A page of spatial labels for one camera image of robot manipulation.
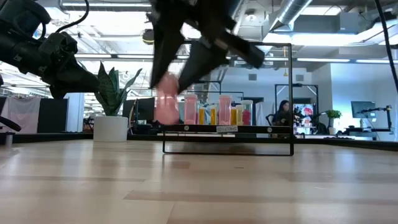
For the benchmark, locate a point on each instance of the wide bright ceiling light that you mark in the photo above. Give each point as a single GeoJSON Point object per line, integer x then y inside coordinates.
{"type": "Point", "coordinates": [311, 40]}

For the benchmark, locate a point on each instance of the silver spiral ceiling duct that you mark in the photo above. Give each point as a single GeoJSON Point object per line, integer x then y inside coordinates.
{"type": "Point", "coordinates": [292, 12]}

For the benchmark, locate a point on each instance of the bluish lit monitor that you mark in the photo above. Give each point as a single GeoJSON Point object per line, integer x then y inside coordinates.
{"type": "Point", "coordinates": [362, 108]}

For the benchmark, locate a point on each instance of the amber pill bottle white cap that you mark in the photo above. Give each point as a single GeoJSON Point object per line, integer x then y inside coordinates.
{"type": "Point", "coordinates": [234, 117]}
{"type": "Point", "coordinates": [213, 117]}

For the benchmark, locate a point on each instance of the white pillar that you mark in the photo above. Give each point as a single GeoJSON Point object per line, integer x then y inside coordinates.
{"type": "Point", "coordinates": [74, 112]}

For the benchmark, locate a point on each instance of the black aluminium rail frame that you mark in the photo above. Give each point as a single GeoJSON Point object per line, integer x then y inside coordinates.
{"type": "Point", "coordinates": [46, 137]}

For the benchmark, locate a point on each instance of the pale hanging cloth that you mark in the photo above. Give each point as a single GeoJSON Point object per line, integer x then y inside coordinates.
{"type": "Point", "coordinates": [21, 113]}

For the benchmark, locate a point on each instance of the black-framed wooden shelf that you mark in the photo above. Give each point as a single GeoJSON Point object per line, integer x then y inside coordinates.
{"type": "Point", "coordinates": [192, 127]}

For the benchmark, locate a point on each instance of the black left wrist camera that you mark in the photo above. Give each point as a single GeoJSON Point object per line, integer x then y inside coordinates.
{"type": "Point", "coordinates": [59, 46]}

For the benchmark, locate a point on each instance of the person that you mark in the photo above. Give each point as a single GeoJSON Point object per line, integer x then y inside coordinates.
{"type": "Point", "coordinates": [283, 114]}

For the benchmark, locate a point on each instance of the black partition panel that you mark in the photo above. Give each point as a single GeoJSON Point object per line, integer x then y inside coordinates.
{"type": "Point", "coordinates": [53, 116]}

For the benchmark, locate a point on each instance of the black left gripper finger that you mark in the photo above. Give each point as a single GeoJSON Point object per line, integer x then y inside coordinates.
{"type": "Point", "coordinates": [72, 80]}

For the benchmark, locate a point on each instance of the red bottle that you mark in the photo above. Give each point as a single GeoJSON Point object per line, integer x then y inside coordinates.
{"type": "Point", "coordinates": [247, 115]}

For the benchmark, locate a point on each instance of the snake plant in white pot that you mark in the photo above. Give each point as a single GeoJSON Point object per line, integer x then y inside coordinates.
{"type": "Point", "coordinates": [110, 129]}

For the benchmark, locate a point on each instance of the black jointed stand arm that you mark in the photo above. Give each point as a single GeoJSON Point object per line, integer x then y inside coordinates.
{"type": "Point", "coordinates": [387, 108]}

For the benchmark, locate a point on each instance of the grey metal post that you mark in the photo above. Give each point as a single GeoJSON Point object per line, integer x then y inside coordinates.
{"type": "Point", "coordinates": [9, 139]}

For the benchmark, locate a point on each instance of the pink pill bottle white cap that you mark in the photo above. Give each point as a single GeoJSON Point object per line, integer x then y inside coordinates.
{"type": "Point", "coordinates": [224, 109]}
{"type": "Point", "coordinates": [190, 109]}
{"type": "Point", "coordinates": [166, 105]}

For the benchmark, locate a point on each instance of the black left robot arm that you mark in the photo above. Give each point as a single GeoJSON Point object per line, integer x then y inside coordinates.
{"type": "Point", "coordinates": [18, 15]}

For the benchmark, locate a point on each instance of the colourful lit screen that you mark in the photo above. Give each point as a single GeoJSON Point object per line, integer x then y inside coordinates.
{"type": "Point", "coordinates": [304, 110]}

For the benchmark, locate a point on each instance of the long ceiling light strip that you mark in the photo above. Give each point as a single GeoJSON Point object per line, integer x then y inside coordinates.
{"type": "Point", "coordinates": [130, 56]}

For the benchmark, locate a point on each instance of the yellow pill bottle white cap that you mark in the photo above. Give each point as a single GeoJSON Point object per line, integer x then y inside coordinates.
{"type": "Point", "coordinates": [201, 116]}

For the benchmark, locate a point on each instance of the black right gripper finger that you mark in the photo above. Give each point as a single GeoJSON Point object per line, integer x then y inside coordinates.
{"type": "Point", "coordinates": [164, 53]}
{"type": "Point", "coordinates": [200, 63]}

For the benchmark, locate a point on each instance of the small green potted plant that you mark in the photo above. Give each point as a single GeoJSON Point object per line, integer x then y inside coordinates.
{"type": "Point", "coordinates": [334, 114]}

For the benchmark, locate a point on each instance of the black computer monitor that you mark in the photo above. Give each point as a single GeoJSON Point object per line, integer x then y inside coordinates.
{"type": "Point", "coordinates": [130, 109]}
{"type": "Point", "coordinates": [144, 107]}

